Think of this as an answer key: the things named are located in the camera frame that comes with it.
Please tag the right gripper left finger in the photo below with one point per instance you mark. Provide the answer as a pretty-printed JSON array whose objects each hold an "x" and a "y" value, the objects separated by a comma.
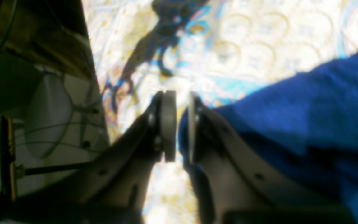
[{"x": 111, "y": 189}]

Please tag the patterned tablecloth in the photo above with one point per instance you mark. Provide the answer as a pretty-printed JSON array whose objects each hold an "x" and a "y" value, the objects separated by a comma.
[{"x": 223, "y": 49}]

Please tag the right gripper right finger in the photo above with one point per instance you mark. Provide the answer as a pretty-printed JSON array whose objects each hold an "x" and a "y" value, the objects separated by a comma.
[{"x": 244, "y": 188}]

